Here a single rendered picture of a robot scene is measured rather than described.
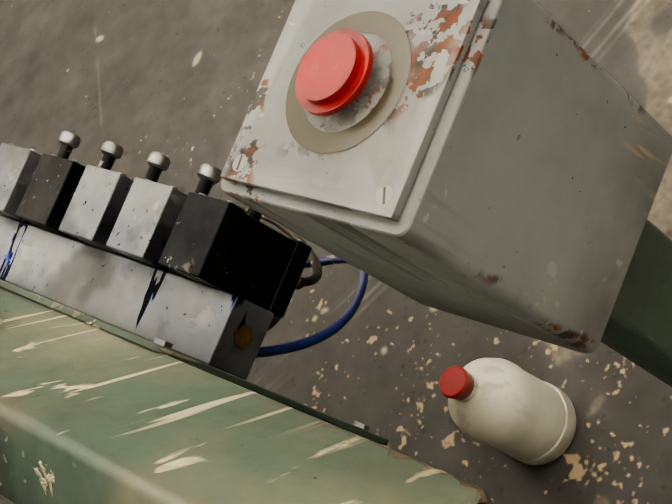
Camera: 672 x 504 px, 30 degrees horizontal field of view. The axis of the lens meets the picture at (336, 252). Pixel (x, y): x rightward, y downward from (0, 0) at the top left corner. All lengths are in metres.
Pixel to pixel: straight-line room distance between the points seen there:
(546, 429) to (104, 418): 0.86
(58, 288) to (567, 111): 0.51
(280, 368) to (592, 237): 1.24
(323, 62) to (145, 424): 0.22
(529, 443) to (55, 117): 1.33
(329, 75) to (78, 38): 2.02
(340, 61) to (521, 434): 0.94
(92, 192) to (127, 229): 0.06
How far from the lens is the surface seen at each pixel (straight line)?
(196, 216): 0.84
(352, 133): 0.53
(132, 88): 2.33
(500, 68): 0.53
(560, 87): 0.57
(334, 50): 0.54
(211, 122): 2.12
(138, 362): 0.74
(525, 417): 1.41
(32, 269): 1.00
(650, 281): 0.72
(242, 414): 0.66
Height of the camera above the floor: 1.29
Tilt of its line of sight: 45 degrees down
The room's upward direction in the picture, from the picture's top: 60 degrees counter-clockwise
